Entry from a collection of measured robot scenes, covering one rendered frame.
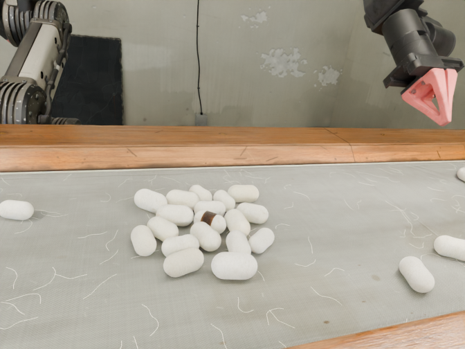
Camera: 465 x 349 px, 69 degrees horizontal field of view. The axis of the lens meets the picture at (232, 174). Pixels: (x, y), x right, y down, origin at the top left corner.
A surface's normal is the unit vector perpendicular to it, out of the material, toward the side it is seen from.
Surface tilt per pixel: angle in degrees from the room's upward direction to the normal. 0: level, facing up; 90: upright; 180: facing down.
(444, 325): 0
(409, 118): 90
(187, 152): 45
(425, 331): 0
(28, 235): 0
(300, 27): 90
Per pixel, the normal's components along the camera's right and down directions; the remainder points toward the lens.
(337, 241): 0.11, -0.90
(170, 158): 0.28, -0.33
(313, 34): 0.32, 0.44
